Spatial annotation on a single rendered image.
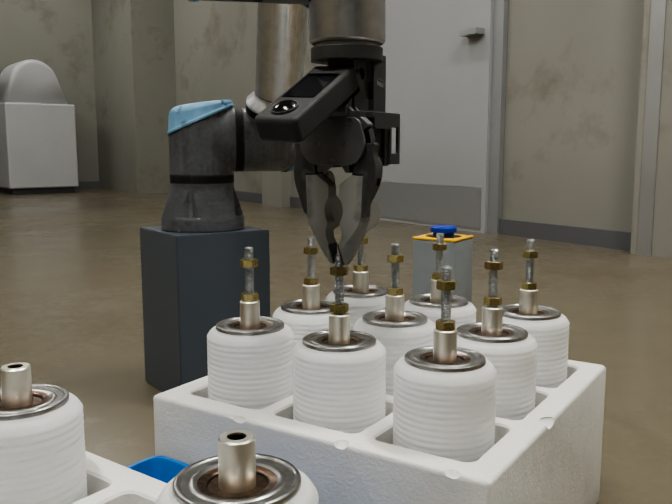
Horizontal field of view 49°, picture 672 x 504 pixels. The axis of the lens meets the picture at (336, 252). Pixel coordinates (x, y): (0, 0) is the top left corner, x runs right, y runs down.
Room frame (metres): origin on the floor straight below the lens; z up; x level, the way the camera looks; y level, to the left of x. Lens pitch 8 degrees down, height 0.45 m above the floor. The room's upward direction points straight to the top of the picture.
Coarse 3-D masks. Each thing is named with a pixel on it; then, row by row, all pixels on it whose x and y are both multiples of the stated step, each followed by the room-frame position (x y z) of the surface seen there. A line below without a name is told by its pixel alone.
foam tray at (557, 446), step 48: (192, 384) 0.81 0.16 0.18; (576, 384) 0.81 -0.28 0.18; (192, 432) 0.74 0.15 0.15; (288, 432) 0.68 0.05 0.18; (336, 432) 0.67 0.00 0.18; (384, 432) 0.68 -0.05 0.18; (528, 432) 0.67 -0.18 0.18; (576, 432) 0.78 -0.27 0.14; (336, 480) 0.64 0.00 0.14; (384, 480) 0.62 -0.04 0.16; (432, 480) 0.59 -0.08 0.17; (480, 480) 0.57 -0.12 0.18; (528, 480) 0.65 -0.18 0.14; (576, 480) 0.79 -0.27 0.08
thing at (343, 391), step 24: (312, 360) 0.70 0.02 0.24; (336, 360) 0.69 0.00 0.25; (360, 360) 0.69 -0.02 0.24; (384, 360) 0.72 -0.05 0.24; (312, 384) 0.69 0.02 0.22; (336, 384) 0.69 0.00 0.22; (360, 384) 0.69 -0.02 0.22; (384, 384) 0.73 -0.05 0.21; (312, 408) 0.69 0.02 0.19; (336, 408) 0.69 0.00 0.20; (360, 408) 0.69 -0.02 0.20; (384, 408) 0.72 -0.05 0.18
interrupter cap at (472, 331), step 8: (464, 328) 0.78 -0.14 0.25; (472, 328) 0.78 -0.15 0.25; (480, 328) 0.79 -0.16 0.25; (504, 328) 0.78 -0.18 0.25; (512, 328) 0.78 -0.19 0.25; (520, 328) 0.78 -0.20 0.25; (464, 336) 0.75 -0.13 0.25; (472, 336) 0.74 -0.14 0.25; (480, 336) 0.75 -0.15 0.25; (488, 336) 0.76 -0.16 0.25; (504, 336) 0.75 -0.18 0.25; (512, 336) 0.75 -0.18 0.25; (520, 336) 0.74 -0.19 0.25
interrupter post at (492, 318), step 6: (486, 306) 0.77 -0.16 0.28; (498, 306) 0.77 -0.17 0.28; (486, 312) 0.76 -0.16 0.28; (492, 312) 0.76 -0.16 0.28; (498, 312) 0.76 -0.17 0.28; (486, 318) 0.76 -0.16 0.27; (492, 318) 0.76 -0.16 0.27; (498, 318) 0.76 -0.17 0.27; (486, 324) 0.76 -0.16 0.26; (492, 324) 0.76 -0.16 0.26; (498, 324) 0.76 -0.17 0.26; (486, 330) 0.76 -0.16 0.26; (492, 330) 0.76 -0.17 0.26; (498, 330) 0.76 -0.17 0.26; (492, 336) 0.76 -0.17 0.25
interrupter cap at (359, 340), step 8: (304, 336) 0.74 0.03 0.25; (312, 336) 0.75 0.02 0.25; (320, 336) 0.75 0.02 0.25; (328, 336) 0.75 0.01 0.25; (352, 336) 0.75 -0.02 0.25; (360, 336) 0.75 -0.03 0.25; (368, 336) 0.75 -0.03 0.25; (304, 344) 0.72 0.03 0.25; (312, 344) 0.71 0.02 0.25; (320, 344) 0.71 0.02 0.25; (328, 344) 0.73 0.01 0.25; (352, 344) 0.72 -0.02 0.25; (360, 344) 0.72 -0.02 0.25; (368, 344) 0.71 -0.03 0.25
